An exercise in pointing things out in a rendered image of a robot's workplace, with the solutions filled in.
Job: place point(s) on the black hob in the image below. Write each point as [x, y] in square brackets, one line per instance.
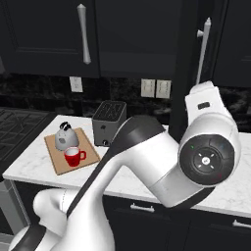
[19, 130]

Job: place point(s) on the white wall socket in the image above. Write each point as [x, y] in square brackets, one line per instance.
[76, 84]

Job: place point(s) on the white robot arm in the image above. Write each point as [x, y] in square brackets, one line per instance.
[153, 157]

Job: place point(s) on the brown wooden tray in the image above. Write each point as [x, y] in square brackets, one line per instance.
[88, 153]

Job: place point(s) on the grey toaster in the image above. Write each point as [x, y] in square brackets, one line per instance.
[104, 127]

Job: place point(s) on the white wall switch plate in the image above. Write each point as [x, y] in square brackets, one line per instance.
[163, 89]
[148, 88]

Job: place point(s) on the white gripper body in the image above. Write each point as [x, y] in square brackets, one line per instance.
[205, 89]

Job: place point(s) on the black cabinet door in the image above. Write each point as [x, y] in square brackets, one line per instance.
[39, 32]
[233, 42]
[137, 36]
[186, 49]

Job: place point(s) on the black drawer front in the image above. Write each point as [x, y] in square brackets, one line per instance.
[147, 228]
[222, 235]

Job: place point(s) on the grey oven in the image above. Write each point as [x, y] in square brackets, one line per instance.
[10, 206]

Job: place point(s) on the red mug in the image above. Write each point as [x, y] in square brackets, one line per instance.
[72, 158]

